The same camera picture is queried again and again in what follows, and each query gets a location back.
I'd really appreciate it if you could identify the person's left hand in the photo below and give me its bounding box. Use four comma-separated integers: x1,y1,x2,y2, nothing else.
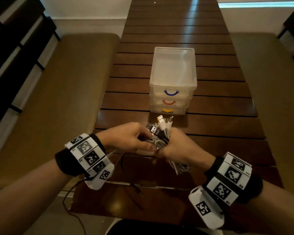
95,122,158,152

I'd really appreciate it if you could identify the person's right hand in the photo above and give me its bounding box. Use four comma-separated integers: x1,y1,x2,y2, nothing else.
155,127,216,173

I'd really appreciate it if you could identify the tangle of white cables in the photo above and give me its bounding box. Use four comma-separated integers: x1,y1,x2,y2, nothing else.
144,115,190,175

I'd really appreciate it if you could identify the clear drawer yellow handle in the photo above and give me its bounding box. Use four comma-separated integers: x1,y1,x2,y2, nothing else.
151,105,189,115

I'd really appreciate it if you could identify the clear drawer red handle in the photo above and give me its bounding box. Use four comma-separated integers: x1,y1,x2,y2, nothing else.
150,95,193,107

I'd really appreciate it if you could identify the clear drawer blue handle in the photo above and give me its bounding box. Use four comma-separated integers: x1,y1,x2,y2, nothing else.
150,83,197,98

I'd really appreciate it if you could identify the clear plastic three-drawer organiser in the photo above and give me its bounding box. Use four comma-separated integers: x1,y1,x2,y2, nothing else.
149,47,198,115

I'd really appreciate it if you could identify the person's left forearm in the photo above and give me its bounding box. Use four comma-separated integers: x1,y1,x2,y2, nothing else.
0,159,73,235

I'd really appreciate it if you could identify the person's right forearm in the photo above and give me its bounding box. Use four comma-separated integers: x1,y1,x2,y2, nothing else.
245,180,294,235

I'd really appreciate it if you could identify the person's black garment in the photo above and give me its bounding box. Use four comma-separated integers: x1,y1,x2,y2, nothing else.
110,219,209,235

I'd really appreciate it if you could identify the black marker wristband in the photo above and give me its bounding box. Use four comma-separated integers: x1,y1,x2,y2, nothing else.
55,133,114,178
203,152,263,206

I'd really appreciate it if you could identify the brown bench cushion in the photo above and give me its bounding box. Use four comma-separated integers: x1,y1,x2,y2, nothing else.
230,33,294,198
0,33,121,189

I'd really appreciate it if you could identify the brown slatted wooden table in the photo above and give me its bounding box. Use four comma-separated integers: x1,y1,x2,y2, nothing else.
70,0,285,233

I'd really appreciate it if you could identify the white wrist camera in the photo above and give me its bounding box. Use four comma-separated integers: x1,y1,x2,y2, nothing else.
188,186,225,230
84,164,115,191

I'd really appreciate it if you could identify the thin black camera cable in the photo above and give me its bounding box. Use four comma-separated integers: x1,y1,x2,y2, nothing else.
63,178,88,235

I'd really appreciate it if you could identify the wall light strip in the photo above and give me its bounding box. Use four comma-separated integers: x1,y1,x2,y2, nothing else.
218,1,294,8

